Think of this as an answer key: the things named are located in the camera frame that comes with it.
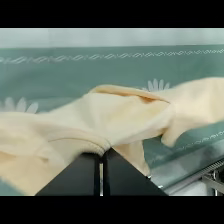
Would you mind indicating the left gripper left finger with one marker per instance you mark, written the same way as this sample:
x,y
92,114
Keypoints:
x,y
76,178

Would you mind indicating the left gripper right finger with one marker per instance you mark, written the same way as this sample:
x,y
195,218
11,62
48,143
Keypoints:
x,y
125,178

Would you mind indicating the cream shirt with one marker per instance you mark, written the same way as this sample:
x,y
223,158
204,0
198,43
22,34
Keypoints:
x,y
100,120

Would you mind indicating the silver frame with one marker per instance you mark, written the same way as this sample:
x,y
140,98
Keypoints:
x,y
203,178

